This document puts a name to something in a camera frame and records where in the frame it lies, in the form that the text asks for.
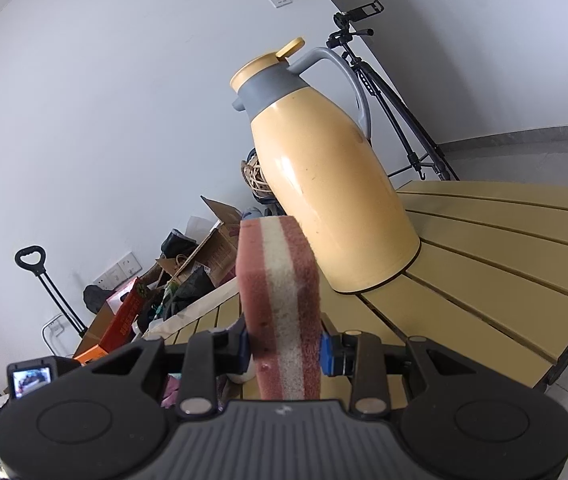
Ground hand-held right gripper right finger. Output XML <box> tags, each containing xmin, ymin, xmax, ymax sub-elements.
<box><xmin>320</xmin><ymin>330</ymin><xmax>475</xmax><ymax>421</ymax></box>

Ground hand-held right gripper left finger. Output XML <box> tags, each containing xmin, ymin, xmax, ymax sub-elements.
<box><xmin>81</xmin><ymin>317</ymin><xmax>254</xmax><ymax>421</ymax></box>

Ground pink and cream sponge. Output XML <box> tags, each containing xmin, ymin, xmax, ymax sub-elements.
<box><xmin>236</xmin><ymin>214</ymin><xmax>324</xmax><ymax>402</ymax></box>

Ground black cloth bag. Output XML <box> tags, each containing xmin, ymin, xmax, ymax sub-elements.
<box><xmin>166</xmin><ymin>266</ymin><xmax>215</xmax><ymax>317</ymax></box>

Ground open brown cardboard box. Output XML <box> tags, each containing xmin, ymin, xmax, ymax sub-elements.
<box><xmin>156</xmin><ymin>195</ymin><xmax>242</xmax><ymax>286</ymax></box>

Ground orange cardboard box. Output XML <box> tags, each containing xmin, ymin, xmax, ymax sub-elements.
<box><xmin>74</xmin><ymin>276</ymin><xmax>145</xmax><ymax>366</ymax></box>

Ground woven rattan ball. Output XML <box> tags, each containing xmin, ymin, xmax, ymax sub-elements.
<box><xmin>240</xmin><ymin>157</ymin><xmax>277</xmax><ymax>201</ymax></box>

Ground tan slatted folding table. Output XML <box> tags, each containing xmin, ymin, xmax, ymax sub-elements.
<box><xmin>136</xmin><ymin>179</ymin><xmax>568</xmax><ymax>401</ymax></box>

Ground black trolley handle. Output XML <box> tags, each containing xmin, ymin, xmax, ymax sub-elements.
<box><xmin>14</xmin><ymin>245</ymin><xmax>89</xmax><ymax>338</ymax></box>

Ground yellow thermos jug grey handle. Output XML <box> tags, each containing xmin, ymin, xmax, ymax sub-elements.
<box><xmin>230</xmin><ymin>37</ymin><xmax>421</xmax><ymax>295</ymax></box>

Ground black camera tripod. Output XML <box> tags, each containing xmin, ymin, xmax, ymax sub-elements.
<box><xmin>326</xmin><ymin>0</ymin><xmax>461</xmax><ymax>182</ymax></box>

